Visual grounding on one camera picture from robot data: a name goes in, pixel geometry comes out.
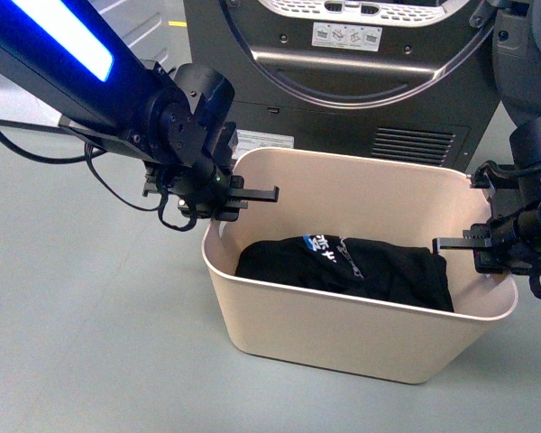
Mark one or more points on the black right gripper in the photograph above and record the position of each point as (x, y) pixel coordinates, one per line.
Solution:
(512, 235)

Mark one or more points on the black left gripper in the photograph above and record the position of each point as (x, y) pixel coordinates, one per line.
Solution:
(204, 186)

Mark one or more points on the beige plastic laundry hamper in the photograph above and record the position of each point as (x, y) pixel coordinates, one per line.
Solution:
(391, 201)

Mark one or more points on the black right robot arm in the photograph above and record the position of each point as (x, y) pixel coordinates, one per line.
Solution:
(525, 145)

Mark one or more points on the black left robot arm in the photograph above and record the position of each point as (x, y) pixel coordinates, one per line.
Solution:
(66, 54)

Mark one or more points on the dark grey clothes dryer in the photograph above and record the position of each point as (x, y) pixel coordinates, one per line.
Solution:
(399, 80)

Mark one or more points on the black printed t-shirt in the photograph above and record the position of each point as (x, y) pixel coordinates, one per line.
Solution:
(351, 266)

